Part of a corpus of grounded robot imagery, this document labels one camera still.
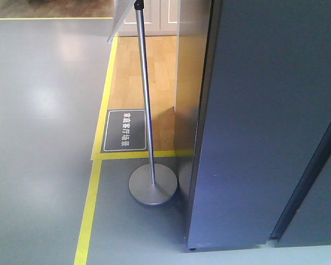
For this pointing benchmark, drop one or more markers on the fridge door white interior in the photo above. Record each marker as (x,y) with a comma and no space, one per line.
(268,107)

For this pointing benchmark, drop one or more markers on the dark grey fridge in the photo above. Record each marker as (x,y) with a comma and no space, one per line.
(306,219)

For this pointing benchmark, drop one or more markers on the dark floor label sticker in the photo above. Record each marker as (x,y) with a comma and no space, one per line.
(125,130)

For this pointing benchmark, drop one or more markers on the sign stand with board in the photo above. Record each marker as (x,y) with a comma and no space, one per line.
(153,183)

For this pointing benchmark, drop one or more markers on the white double door wardrobe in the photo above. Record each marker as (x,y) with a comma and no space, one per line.
(160,19)

